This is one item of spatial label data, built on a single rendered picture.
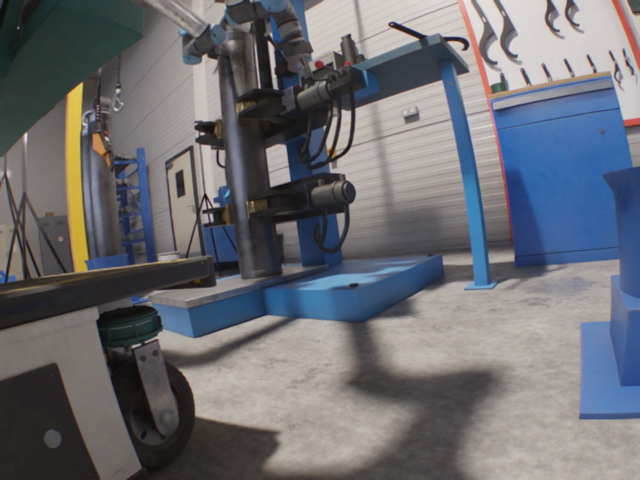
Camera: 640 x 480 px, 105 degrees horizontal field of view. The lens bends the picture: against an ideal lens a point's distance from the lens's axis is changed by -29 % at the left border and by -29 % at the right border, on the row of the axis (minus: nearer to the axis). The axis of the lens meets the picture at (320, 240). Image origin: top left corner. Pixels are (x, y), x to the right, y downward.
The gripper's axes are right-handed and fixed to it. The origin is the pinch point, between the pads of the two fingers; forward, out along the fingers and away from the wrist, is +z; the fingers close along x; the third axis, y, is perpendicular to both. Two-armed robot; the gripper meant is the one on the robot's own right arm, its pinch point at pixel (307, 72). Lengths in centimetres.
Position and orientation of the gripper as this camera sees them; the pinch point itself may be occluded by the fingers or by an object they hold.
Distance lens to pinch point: 144.0
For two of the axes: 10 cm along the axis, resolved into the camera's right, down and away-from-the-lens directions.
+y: 7.6, -0.9, -6.5
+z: 3.5, 8.9, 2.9
